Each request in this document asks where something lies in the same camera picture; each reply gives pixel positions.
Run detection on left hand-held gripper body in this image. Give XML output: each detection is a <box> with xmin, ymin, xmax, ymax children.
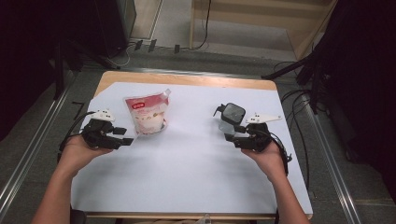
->
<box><xmin>81</xmin><ymin>108</ymin><xmax>123</xmax><ymax>150</ymax></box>

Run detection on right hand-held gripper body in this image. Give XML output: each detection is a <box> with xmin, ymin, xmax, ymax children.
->
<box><xmin>233</xmin><ymin>113</ymin><xmax>283</xmax><ymax>153</ymax></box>

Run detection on clear jar with black lid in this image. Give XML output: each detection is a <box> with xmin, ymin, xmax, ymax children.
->
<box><xmin>213</xmin><ymin>102</ymin><xmax>247</xmax><ymax>138</ymax></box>

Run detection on red and white spout pouch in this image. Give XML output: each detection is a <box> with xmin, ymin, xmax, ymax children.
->
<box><xmin>123</xmin><ymin>88</ymin><xmax>172</xmax><ymax>137</ymax></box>

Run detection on person's right hand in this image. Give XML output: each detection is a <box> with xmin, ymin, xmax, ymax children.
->
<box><xmin>241</xmin><ymin>141</ymin><xmax>289</xmax><ymax>183</ymax></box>

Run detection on person's left hand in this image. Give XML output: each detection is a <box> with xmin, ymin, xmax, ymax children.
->
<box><xmin>57</xmin><ymin>133</ymin><xmax>115</xmax><ymax>180</ymax></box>

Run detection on white paper sheet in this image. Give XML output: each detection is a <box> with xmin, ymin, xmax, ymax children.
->
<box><xmin>70</xmin><ymin>81</ymin><xmax>314</xmax><ymax>216</ymax></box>

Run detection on black tripod stand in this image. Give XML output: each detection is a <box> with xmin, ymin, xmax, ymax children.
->
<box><xmin>261</xmin><ymin>52</ymin><xmax>331</xmax><ymax>115</ymax></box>

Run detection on black cabinet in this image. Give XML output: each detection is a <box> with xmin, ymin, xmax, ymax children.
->
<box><xmin>92</xmin><ymin>0</ymin><xmax>138</xmax><ymax>59</ymax></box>

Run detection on black curtain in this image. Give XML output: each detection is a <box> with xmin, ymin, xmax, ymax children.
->
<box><xmin>311</xmin><ymin>0</ymin><xmax>396</xmax><ymax>203</ymax></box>

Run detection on right hand-held gripper cable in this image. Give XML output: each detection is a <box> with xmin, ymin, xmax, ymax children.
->
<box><xmin>270</xmin><ymin>132</ymin><xmax>293</xmax><ymax>175</ymax></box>

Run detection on hand-held gripper cable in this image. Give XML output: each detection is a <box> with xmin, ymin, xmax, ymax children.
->
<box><xmin>270</xmin><ymin>132</ymin><xmax>293</xmax><ymax>175</ymax></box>
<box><xmin>57</xmin><ymin>111</ymin><xmax>96</xmax><ymax>162</ymax></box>

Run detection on left hand-held gripper cable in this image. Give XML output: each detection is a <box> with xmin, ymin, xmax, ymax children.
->
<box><xmin>57</xmin><ymin>111</ymin><xmax>96</xmax><ymax>162</ymax></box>

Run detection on black floor cables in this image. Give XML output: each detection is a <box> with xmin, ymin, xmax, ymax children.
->
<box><xmin>274</xmin><ymin>60</ymin><xmax>312</xmax><ymax>190</ymax></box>

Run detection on metal floor rail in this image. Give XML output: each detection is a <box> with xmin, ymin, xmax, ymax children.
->
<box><xmin>303</xmin><ymin>99</ymin><xmax>362</xmax><ymax>224</ymax></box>
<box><xmin>0</xmin><ymin>90</ymin><xmax>73</xmax><ymax>213</ymax></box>

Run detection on white floor cable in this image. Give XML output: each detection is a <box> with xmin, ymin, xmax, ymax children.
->
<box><xmin>115</xmin><ymin>45</ymin><xmax>132</xmax><ymax>68</ymax></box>

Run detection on hanging black cable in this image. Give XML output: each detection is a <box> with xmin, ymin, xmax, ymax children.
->
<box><xmin>190</xmin><ymin>0</ymin><xmax>213</xmax><ymax>51</ymax></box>

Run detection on light wooden frame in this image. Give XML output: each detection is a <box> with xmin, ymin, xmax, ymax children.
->
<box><xmin>189</xmin><ymin>0</ymin><xmax>339</xmax><ymax>62</ymax></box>

